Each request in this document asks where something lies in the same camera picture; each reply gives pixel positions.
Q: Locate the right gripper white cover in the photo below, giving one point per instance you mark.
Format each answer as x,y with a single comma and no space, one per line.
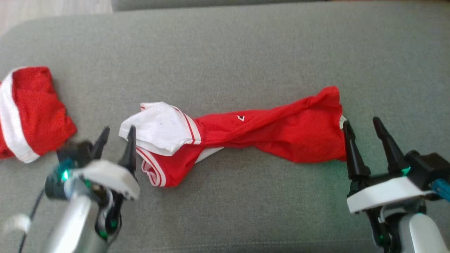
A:
383,191

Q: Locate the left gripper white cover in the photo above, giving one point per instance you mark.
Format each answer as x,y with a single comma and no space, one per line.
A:
105,177

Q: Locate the red mesh shorts white band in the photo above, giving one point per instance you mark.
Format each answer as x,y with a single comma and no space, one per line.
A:
38,112

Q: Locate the red jersey with striped trim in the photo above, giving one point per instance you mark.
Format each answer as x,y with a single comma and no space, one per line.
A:
281,130

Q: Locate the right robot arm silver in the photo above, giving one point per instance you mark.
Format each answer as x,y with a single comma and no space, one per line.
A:
422,235

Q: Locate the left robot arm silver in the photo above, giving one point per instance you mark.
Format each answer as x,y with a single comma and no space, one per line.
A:
74,225

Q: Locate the grey sofa seat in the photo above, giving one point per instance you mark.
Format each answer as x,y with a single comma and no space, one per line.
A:
228,52

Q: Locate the grey sofa back cushion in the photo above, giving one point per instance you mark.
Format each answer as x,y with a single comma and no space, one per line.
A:
211,2

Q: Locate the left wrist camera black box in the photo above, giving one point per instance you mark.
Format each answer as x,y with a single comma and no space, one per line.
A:
75,153

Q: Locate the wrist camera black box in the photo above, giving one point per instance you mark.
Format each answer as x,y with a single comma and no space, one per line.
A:
75,153
429,168

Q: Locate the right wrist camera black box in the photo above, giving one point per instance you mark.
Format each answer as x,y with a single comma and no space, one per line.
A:
429,168

